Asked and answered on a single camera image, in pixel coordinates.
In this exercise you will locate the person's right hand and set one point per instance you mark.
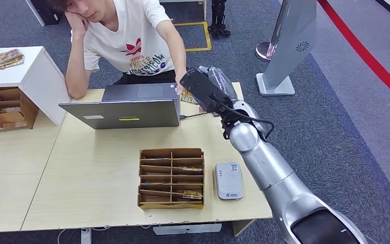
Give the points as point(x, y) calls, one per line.
point(77, 23)

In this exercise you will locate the person's left hand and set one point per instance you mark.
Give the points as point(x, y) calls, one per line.
point(180, 87)

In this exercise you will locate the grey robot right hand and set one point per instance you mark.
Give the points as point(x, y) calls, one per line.
point(222, 80)

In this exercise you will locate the gold hotel ID card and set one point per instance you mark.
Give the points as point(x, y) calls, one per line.
point(187, 98)

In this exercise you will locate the gold room key card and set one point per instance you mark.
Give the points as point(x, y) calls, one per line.
point(192, 195)
point(192, 169)

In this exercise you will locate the person's right forearm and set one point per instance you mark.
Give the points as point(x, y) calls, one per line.
point(74, 67)

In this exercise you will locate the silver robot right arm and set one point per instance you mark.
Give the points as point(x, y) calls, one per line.
point(272, 175)

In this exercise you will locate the person's left forearm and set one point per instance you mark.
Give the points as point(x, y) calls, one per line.
point(174, 50)

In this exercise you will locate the person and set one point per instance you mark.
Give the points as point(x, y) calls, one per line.
point(131, 30)

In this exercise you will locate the pale thin key card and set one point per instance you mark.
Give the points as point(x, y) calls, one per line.
point(154, 159)
point(153, 184)

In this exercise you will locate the wooden card organizer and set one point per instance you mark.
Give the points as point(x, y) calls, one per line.
point(154, 175)

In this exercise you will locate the white card reader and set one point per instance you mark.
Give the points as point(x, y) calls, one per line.
point(228, 182)

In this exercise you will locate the card in pigeonhole rack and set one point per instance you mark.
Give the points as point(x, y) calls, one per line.
point(10, 109)

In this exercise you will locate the black box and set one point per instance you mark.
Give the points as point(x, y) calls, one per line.
point(43, 13)

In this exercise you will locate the yellow floor tape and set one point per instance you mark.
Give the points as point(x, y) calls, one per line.
point(207, 37)

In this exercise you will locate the chrome stanchion base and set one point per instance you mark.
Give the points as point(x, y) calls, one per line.
point(262, 50)

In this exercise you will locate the grey laptop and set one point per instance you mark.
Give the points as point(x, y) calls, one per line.
point(131, 114)

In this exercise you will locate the black robot legs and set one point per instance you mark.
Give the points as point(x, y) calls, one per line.
point(218, 20)

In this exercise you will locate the white cabinet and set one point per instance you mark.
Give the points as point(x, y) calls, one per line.
point(40, 77)

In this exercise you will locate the grey kiosk stand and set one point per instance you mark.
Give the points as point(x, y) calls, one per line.
point(292, 40)

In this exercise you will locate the wooden pigeonhole rack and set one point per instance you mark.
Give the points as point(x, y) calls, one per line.
point(10, 118)

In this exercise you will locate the red floor tape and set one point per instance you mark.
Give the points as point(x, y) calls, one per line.
point(366, 57)

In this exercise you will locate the wooden desk leg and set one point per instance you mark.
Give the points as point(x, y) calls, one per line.
point(242, 227)

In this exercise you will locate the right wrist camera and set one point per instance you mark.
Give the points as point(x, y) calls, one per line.
point(201, 89)

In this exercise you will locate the white frame leg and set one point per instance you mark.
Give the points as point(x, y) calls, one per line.
point(35, 13)

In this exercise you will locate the white table frame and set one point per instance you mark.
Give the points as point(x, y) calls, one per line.
point(204, 10)

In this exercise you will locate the white under-desk bracket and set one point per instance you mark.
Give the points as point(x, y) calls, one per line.
point(185, 229)

